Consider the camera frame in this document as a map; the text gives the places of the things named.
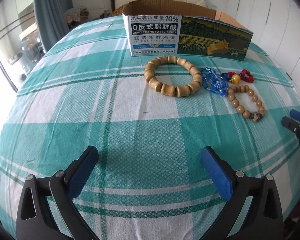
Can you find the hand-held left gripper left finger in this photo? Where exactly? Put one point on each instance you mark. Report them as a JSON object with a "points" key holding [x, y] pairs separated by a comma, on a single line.
{"points": [[82, 172]]}

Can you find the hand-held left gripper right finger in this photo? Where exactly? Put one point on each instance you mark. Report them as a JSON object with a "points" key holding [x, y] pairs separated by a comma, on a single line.
{"points": [[216, 172]]}

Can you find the printed cardboard box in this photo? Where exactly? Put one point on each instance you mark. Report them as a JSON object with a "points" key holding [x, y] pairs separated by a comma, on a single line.
{"points": [[190, 37]]}

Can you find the teal plaid sheet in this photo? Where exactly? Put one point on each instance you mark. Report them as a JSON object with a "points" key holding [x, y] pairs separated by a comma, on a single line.
{"points": [[115, 130]]}

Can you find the white wardrobe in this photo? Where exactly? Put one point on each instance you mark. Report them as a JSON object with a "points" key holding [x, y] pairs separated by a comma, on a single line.
{"points": [[277, 30]]}

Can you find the grey washing machine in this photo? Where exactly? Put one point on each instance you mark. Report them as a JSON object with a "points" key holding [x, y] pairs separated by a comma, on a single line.
{"points": [[31, 52]]}

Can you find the pile of bedside clutter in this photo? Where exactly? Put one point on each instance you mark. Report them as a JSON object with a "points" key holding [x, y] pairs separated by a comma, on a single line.
{"points": [[76, 17]]}

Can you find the glass sliding door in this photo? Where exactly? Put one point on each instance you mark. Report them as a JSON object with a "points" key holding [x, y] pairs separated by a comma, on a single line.
{"points": [[12, 30]]}

